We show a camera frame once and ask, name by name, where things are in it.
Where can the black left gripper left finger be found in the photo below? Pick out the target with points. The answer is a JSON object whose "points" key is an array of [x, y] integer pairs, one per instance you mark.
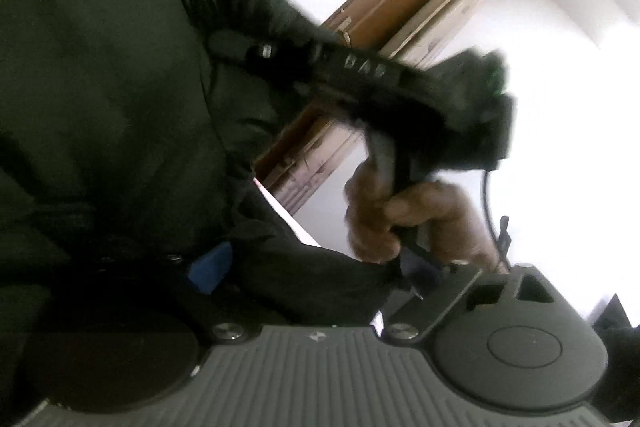
{"points": [[215, 297]]}

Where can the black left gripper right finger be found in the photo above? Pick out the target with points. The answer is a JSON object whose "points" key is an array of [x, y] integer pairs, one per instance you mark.
{"points": [[429, 292]]}

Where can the black puffer jacket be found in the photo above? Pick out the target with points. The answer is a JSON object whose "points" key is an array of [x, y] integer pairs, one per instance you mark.
{"points": [[128, 145]]}

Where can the person's right hand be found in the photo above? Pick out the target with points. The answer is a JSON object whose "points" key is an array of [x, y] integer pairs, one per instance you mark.
{"points": [[453, 226]]}

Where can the brown wooden door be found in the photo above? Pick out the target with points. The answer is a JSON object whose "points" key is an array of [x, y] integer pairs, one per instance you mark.
{"points": [[311, 148]]}

